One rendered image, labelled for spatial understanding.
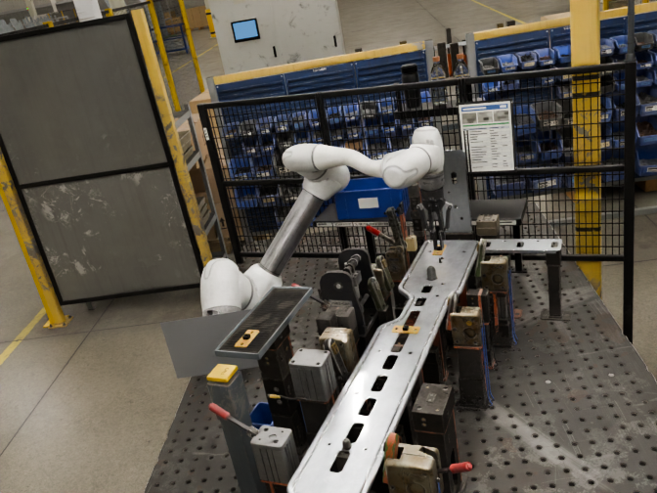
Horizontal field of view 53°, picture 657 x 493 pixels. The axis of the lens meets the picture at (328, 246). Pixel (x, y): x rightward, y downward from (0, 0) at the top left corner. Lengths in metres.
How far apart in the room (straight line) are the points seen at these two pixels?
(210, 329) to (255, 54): 6.81
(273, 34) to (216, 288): 6.64
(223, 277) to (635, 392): 1.51
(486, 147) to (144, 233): 2.62
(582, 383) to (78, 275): 3.62
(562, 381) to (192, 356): 1.34
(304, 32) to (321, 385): 7.44
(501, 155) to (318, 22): 6.31
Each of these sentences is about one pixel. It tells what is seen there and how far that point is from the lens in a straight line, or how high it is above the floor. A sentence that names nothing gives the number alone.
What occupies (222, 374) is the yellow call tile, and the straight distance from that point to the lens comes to 1.74.
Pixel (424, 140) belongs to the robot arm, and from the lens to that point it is 2.24.
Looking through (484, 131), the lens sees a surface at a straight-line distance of 2.82.
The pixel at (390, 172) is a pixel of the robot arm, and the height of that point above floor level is 1.43.
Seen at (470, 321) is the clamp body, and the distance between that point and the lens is 2.03.
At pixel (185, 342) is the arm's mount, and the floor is 0.85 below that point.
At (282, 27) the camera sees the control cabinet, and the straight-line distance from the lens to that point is 8.98.
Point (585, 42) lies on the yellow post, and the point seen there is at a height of 1.63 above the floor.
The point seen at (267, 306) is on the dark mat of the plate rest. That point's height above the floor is 1.16.
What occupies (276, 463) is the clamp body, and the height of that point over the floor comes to 1.01.
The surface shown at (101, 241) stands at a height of 0.59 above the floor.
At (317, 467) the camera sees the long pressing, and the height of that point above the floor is 1.00.
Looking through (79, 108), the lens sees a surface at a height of 1.49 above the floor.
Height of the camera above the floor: 2.07
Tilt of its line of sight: 23 degrees down
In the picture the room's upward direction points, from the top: 11 degrees counter-clockwise
